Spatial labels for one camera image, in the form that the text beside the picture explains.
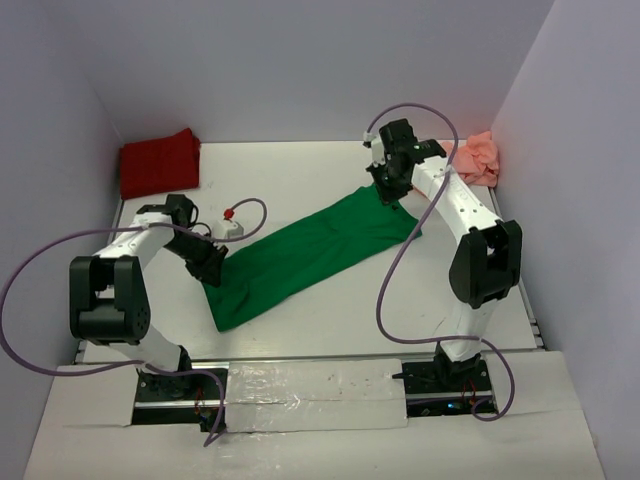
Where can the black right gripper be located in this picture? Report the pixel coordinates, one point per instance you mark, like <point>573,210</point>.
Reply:
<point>388,196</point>

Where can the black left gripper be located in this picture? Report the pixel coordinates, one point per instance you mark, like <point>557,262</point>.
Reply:
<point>210,269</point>

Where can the green t-shirt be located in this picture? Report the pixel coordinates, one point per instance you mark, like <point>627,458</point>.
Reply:
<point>265,273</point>

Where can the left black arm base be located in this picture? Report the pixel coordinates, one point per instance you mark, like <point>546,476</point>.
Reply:
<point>188,400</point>

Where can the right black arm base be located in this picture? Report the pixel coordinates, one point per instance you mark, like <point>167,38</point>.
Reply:
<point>427,396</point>

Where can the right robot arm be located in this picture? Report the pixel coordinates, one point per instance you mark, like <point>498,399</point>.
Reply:
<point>487,261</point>

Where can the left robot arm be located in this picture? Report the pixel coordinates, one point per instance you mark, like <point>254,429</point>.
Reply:
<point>109,304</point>

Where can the pink crumpled t-shirt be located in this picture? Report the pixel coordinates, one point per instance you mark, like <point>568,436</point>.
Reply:
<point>477,161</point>

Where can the red folded t-shirt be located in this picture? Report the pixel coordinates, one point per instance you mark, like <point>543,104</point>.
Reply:
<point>160,165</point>

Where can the silver taped cover plate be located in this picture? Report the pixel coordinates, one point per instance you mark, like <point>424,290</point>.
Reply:
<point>282,397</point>

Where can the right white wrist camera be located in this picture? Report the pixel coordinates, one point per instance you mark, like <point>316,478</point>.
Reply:
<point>372,141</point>

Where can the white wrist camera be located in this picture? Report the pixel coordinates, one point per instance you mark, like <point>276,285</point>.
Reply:
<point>226,227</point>
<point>372,141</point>

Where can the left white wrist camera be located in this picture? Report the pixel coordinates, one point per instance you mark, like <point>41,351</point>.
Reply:
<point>226,227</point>

